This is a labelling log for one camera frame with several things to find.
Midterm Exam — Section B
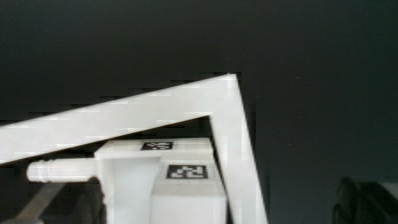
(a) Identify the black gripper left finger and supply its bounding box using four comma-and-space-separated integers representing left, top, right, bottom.
0, 178, 106, 224

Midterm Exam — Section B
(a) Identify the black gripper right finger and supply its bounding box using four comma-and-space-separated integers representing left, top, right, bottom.
333, 177, 398, 224

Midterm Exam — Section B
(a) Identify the white chair seat part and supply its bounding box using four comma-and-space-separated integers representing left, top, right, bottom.
26, 138, 216, 224

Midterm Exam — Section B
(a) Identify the white chair leg with tag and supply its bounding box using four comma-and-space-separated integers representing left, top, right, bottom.
148, 163, 227, 224

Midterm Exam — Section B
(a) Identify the white frame border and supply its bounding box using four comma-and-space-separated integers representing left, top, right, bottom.
0, 74, 267, 224

